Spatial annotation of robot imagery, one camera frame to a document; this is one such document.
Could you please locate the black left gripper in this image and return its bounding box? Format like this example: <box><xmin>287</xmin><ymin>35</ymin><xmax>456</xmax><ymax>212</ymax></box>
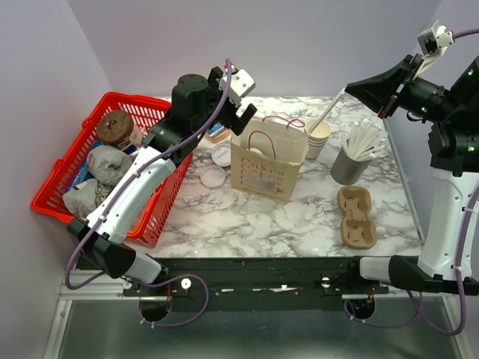
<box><xmin>192</xmin><ymin>67</ymin><xmax>256</xmax><ymax>135</ymax></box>

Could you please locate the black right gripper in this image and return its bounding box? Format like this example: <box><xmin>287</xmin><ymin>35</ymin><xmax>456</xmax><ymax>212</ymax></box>
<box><xmin>346</xmin><ymin>53</ymin><xmax>463</xmax><ymax>123</ymax></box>

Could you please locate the single white straw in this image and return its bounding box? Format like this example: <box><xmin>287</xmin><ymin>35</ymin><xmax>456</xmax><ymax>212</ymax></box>
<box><xmin>305</xmin><ymin>88</ymin><xmax>345</xmax><ymax>135</ymax></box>

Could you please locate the pink and cream paper bag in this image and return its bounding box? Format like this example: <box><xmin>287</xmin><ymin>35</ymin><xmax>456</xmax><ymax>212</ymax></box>
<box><xmin>231</xmin><ymin>115</ymin><xmax>308</xmax><ymax>203</ymax></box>

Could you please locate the white plastic cup lid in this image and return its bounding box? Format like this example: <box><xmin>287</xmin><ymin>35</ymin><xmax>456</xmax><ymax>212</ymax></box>
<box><xmin>248</xmin><ymin>148</ymin><xmax>263</xmax><ymax>155</ymax></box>

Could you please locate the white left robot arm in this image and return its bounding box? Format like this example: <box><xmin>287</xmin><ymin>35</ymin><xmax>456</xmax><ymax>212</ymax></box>
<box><xmin>65</xmin><ymin>61</ymin><xmax>257</xmax><ymax>295</ymax></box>

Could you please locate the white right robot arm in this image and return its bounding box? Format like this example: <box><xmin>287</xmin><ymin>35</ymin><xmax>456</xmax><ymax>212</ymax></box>
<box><xmin>344</xmin><ymin>55</ymin><xmax>478</xmax><ymax>296</ymax></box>

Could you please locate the blue and tan small box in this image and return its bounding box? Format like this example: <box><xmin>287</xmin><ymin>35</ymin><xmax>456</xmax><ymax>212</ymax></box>
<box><xmin>205</xmin><ymin>123</ymin><xmax>231</xmax><ymax>144</ymax></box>

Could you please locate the stack of white cup lids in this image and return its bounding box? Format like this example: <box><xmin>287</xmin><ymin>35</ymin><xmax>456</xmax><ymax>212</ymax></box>
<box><xmin>211</xmin><ymin>142</ymin><xmax>231</xmax><ymax>168</ymax></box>

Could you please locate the bundle of wrapped straws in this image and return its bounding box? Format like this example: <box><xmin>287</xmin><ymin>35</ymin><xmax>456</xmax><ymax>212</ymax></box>
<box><xmin>340</xmin><ymin>119</ymin><xmax>385</xmax><ymax>162</ymax></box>

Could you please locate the loose white cup lid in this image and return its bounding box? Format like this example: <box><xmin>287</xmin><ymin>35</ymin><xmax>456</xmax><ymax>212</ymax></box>
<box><xmin>200</xmin><ymin>165</ymin><xmax>226</xmax><ymax>188</ymax></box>

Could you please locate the stack of paper cups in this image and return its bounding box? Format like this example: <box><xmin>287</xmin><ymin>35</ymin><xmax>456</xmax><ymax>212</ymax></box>
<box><xmin>305</xmin><ymin>120</ymin><xmax>332</xmax><ymax>161</ymax></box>

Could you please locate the brown round cork lid jar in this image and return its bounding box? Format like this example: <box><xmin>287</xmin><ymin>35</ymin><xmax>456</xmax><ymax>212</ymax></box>
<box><xmin>96</xmin><ymin>110</ymin><xmax>134</xmax><ymax>146</ymax></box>

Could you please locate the grey wrapped bundle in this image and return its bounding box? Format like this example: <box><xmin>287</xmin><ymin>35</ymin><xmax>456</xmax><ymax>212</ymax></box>
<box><xmin>86</xmin><ymin>145</ymin><xmax>132</xmax><ymax>186</ymax></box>

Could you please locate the cardboard cup carrier tray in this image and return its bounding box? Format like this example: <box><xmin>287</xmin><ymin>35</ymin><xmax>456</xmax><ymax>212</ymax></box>
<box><xmin>337</xmin><ymin>185</ymin><xmax>378</xmax><ymax>250</ymax></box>

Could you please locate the white printed plastic bag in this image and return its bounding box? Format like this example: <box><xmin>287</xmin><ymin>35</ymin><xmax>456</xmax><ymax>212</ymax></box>
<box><xmin>62</xmin><ymin>179</ymin><xmax>112</xmax><ymax>219</ymax></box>

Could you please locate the red plastic shopping basket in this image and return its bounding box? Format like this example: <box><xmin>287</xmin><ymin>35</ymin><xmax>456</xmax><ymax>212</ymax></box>
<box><xmin>31</xmin><ymin>91</ymin><xmax>193</xmax><ymax>248</ymax></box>

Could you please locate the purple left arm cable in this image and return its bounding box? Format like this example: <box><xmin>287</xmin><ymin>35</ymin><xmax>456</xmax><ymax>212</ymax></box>
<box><xmin>65</xmin><ymin>58</ymin><xmax>235</xmax><ymax>329</ymax></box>

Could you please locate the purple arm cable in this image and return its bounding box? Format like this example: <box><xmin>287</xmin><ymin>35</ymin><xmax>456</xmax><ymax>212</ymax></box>
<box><xmin>65</xmin><ymin>58</ymin><xmax>235</xmax><ymax>329</ymax></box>
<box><xmin>344</xmin><ymin>28</ymin><xmax>479</xmax><ymax>337</ymax></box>

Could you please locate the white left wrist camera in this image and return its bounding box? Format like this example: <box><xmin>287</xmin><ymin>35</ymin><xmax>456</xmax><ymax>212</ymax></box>
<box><xmin>227</xmin><ymin>69</ymin><xmax>256</xmax><ymax>108</ymax></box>

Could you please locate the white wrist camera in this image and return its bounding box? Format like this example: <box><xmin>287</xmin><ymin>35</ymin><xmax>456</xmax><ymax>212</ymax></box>
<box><xmin>416</xmin><ymin>19</ymin><xmax>454</xmax><ymax>76</ymax></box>
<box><xmin>227</xmin><ymin>69</ymin><xmax>256</xmax><ymax>108</ymax></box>

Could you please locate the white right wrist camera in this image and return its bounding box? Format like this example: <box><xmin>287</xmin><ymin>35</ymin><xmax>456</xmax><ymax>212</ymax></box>
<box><xmin>416</xmin><ymin>19</ymin><xmax>454</xmax><ymax>76</ymax></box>

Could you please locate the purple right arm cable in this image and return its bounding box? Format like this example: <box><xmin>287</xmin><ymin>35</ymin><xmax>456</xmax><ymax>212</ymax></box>
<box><xmin>344</xmin><ymin>28</ymin><xmax>479</xmax><ymax>337</ymax></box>

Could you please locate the aluminium frame rail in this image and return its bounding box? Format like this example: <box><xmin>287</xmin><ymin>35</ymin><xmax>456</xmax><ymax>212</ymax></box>
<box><xmin>58</xmin><ymin>271</ymin><xmax>143</xmax><ymax>302</ymax></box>

